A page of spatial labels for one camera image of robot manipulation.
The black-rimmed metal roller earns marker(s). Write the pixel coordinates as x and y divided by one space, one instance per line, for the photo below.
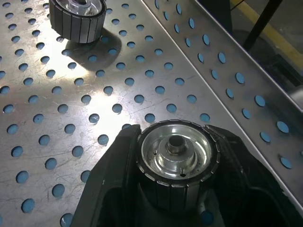
75 26
176 163

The black metal table leg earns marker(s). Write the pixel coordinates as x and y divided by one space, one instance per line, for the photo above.
220 14
260 21

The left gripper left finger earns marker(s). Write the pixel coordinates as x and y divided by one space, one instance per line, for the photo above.
111 179

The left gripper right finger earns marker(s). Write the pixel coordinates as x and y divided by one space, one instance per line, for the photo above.
246 170

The perforated steel tray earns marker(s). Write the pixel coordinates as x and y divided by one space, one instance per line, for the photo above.
113 80

